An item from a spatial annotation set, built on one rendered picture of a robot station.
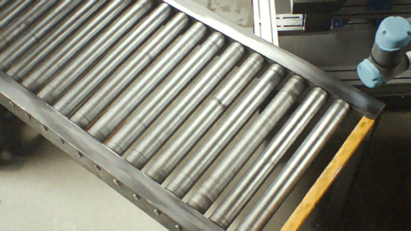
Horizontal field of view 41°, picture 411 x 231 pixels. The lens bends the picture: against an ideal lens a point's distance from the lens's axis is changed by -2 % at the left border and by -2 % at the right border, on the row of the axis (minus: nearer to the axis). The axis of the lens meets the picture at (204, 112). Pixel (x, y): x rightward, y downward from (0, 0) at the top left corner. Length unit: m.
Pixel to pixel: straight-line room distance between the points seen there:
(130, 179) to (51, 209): 0.97
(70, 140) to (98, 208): 0.83
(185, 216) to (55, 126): 0.42
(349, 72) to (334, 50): 0.13
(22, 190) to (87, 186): 0.26
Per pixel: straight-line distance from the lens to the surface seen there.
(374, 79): 1.43
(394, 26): 1.35
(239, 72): 1.48
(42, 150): 2.42
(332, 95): 1.46
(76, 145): 1.43
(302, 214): 1.27
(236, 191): 1.31
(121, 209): 2.21
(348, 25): 2.37
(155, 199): 1.31
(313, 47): 2.30
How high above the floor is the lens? 1.99
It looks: 57 degrees down
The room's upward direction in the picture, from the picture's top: 8 degrees counter-clockwise
